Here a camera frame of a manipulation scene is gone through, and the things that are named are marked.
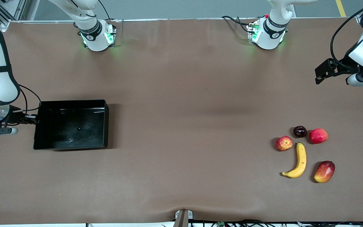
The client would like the black plastic tray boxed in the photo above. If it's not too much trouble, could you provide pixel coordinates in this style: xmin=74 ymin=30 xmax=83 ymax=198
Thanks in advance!
xmin=33 ymin=99 xmax=110 ymax=150

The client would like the red yellow striped apple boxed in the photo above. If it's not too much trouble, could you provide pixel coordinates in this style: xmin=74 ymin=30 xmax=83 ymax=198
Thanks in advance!
xmin=275 ymin=136 xmax=293 ymax=151

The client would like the yellow banana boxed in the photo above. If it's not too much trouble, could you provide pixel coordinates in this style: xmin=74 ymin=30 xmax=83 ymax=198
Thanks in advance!
xmin=282 ymin=142 xmax=307 ymax=179

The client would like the dark purple plum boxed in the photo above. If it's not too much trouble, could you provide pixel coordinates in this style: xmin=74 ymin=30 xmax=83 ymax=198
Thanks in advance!
xmin=293 ymin=125 xmax=307 ymax=138

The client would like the red peach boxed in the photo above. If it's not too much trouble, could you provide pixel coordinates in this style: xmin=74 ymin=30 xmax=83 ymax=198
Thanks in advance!
xmin=309 ymin=128 xmax=328 ymax=144

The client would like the red yellow mango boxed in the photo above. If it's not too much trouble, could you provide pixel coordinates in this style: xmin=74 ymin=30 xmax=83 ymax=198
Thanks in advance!
xmin=314 ymin=160 xmax=336 ymax=183

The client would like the large table cover sheet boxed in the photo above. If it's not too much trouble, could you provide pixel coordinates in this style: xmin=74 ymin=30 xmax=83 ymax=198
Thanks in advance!
xmin=0 ymin=17 xmax=363 ymax=225

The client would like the metal table edge clamp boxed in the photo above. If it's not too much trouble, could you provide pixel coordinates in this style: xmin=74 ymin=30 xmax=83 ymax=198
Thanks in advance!
xmin=175 ymin=209 xmax=194 ymax=227

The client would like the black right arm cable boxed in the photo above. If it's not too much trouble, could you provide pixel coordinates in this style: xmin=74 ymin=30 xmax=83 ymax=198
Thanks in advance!
xmin=17 ymin=84 xmax=42 ymax=113

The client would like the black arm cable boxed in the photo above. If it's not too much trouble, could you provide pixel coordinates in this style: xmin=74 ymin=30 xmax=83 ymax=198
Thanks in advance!
xmin=330 ymin=0 xmax=363 ymax=68
xmin=17 ymin=84 xmax=42 ymax=113

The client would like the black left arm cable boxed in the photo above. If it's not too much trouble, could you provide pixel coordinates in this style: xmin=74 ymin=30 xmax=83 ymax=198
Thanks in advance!
xmin=330 ymin=0 xmax=363 ymax=68

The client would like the black left base cable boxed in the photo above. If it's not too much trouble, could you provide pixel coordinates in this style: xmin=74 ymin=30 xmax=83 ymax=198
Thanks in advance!
xmin=222 ymin=15 xmax=252 ymax=33

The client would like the black base cable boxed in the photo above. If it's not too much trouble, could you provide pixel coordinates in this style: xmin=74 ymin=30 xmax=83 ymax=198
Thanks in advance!
xmin=222 ymin=15 xmax=252 ymax=33
xmin=98 ymin=0 xmax=113 ymax=21

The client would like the aluminium frame with stacked profiles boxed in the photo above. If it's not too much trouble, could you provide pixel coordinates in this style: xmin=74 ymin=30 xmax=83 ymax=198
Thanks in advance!
xmin=0 ymin=0 xmax=28 ymax=25

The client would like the black right base cable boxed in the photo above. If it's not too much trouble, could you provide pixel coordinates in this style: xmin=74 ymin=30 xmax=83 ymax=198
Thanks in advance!
xmin=98 ymin=0 xmax=113 ymax=21

